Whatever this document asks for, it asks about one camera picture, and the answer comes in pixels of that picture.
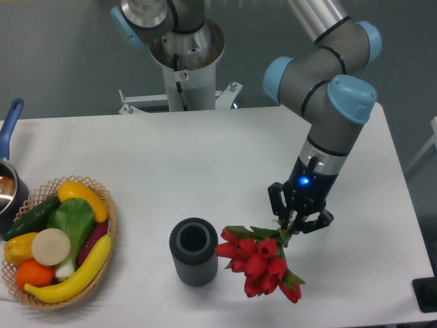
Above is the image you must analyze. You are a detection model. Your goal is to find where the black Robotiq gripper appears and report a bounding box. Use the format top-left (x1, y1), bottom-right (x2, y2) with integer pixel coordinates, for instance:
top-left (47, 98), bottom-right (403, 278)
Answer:
top-left (268, 156), bottom-right (338, 234)

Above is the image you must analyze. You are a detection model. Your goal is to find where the red tulip bouquet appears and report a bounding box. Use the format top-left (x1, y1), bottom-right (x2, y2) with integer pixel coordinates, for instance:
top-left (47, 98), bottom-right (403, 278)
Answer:
top-left (214, 225), bottom-right (305, 303)

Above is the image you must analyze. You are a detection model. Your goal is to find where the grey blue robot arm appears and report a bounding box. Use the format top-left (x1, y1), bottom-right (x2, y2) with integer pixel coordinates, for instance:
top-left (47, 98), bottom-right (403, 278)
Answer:
top-left (111, 1), bottom-right (382, 234)

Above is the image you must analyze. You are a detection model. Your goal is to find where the dark grey ribbed vase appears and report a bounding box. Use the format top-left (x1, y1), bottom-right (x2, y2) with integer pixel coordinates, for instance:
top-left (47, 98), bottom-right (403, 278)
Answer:
top-left (169, 217), bottom-right (219, 287)

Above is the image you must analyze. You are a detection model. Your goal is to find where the black device at edge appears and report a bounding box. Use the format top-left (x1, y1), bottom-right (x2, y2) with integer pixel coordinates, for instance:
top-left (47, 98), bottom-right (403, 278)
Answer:
top-left (412, 277), bottom-right (436, 313)

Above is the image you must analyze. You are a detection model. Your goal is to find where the purple sweet potato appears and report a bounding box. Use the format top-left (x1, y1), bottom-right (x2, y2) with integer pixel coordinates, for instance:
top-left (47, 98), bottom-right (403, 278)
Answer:
top-left (76, 223), bottom-right (107, 267)

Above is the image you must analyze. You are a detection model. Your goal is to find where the green bok choy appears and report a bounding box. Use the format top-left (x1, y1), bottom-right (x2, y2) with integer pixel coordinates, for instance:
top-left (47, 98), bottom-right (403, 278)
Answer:
top-left (46, 198), bottom-right (94, 282)

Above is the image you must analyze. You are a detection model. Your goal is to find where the yellow squash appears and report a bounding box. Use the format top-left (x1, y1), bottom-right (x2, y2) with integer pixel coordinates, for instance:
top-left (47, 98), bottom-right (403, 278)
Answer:
top-left (57, 180), bottom-right (109, 223)

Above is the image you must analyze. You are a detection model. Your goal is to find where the beige round disc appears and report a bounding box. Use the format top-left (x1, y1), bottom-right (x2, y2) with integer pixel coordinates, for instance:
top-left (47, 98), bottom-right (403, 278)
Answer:
top-left (31, 228), bottom-right (71, 266)

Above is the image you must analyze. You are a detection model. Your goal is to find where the woven wicker basket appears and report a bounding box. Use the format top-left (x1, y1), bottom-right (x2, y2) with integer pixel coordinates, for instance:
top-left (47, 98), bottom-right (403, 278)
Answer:
top-left (1, 176), bottom-right (117, 311)

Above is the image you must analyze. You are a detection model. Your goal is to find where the yellow banana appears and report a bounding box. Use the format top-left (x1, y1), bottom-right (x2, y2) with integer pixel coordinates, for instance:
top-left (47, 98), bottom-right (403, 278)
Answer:
top-left (25, 234), bottom-right (112, 303)

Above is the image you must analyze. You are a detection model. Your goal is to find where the green cucumber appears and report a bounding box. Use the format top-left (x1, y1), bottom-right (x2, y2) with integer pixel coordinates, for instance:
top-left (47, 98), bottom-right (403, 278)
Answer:
top-left (3, 196), bottom-right (61, 241)

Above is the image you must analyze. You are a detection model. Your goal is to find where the orange fruit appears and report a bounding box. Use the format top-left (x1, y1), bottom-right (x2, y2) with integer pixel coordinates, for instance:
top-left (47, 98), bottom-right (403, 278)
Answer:
top-left (16, 260), bottom-right (54, 292)

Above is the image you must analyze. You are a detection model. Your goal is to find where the yellow bell pepper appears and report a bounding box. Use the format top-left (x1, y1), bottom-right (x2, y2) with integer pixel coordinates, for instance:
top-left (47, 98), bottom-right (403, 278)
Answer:
top-left (3, 232), bottom-right (38, 267)

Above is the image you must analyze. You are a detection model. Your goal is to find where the white frame at right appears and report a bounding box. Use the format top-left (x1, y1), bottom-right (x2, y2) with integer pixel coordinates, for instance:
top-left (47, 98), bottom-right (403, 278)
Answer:
top-left (404, 117), bottom-right (436, 181)

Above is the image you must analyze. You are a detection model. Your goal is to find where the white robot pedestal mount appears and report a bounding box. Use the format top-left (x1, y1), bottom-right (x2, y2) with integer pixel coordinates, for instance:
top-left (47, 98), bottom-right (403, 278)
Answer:
top-left (119, 18), bottom-right (242, 114)

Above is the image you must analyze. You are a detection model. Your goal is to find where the blue handled saucepan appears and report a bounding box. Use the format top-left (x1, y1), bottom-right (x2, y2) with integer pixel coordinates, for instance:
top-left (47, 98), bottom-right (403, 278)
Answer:
top-left (1, 98), bottom-right (29, 234)

